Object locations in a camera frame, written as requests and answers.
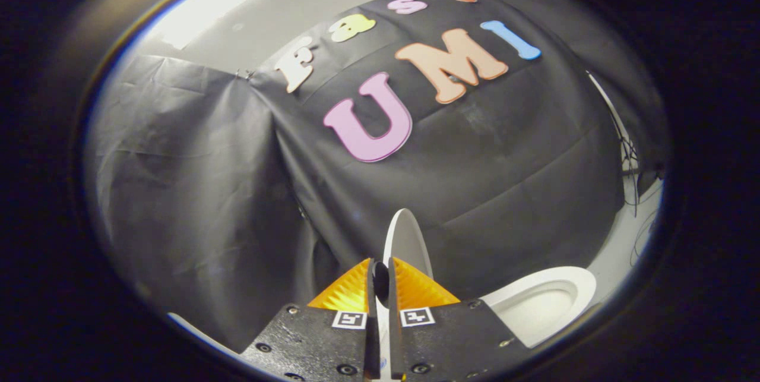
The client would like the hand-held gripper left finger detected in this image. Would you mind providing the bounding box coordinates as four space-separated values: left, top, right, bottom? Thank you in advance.
240 258 381 381

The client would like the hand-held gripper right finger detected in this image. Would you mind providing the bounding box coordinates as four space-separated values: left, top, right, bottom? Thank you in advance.
388 257 530 382

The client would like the black lid pull tab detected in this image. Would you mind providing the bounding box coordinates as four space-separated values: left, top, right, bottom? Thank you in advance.
372 260 391 307

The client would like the white toilet lid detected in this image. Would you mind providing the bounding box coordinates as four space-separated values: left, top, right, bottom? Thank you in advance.
378 209 435 381

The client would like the white toilet bowl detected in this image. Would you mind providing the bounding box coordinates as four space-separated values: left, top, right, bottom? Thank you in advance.
480 266 597 349

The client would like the black backdrop cloth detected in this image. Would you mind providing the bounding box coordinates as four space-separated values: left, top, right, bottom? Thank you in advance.
86 0 669 354

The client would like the black tripod stand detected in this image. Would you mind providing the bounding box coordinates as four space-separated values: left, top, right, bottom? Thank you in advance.
617 127 661 217

